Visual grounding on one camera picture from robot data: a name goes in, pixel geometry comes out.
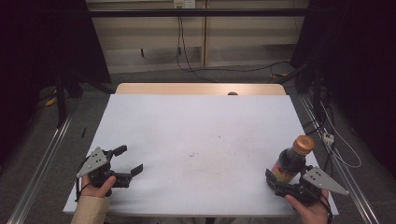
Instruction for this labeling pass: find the white wall socket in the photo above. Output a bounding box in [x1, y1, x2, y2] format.
[173, 0, 196, 9]

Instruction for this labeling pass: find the dark soy sauce bottle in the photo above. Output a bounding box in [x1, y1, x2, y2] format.
[270, 134, 316, 185]

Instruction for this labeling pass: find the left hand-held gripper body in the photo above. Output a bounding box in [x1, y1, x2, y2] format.
[76, 147, 133, 198]

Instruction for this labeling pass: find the aluminium floor rail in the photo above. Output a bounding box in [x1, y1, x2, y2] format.
[6, 115, 74, 224]
[298, 94, 381, 224]

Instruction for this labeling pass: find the person's left hand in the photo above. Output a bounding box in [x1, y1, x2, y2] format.
[79, 175, 117, 199]

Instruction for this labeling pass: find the black horizontal bar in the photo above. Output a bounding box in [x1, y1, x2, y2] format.
[88, 8, 309, 18]

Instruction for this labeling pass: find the white cable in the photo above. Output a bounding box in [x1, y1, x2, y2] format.
[320, 102, 362, 170]

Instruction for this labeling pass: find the white table cover board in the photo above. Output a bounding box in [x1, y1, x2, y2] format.
[63, 93, 340, 217]

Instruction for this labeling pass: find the black gripper cord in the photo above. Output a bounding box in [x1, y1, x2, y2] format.
[317, 192, 333, 224]
[74, 175, 92, 203]

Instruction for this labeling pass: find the black curtain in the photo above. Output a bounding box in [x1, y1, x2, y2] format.
[0, 0, 112, 162]
[290, 0, 396, 178]

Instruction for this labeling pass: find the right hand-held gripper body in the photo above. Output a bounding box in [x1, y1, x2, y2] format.
[274, 166, 350, 208]

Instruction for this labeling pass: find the black cable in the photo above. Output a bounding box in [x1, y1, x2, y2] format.
[176, 15, 218, 83]
[180, 15, 292, 74]

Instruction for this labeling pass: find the person's right hand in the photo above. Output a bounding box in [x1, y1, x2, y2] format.
[284, 189, 331, 224]

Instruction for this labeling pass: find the black metal stand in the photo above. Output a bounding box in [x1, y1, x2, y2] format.
[312, 62, 325, 127]
[54, 69, 116, 129]

